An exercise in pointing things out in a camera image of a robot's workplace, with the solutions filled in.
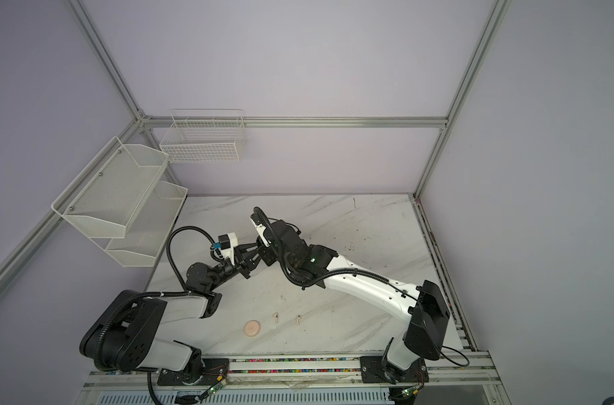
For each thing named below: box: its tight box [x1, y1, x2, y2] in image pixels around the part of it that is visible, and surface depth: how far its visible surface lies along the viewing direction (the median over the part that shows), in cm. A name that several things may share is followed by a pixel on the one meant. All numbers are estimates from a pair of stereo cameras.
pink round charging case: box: [243, 319, 261, 337], surface depth 83 cm
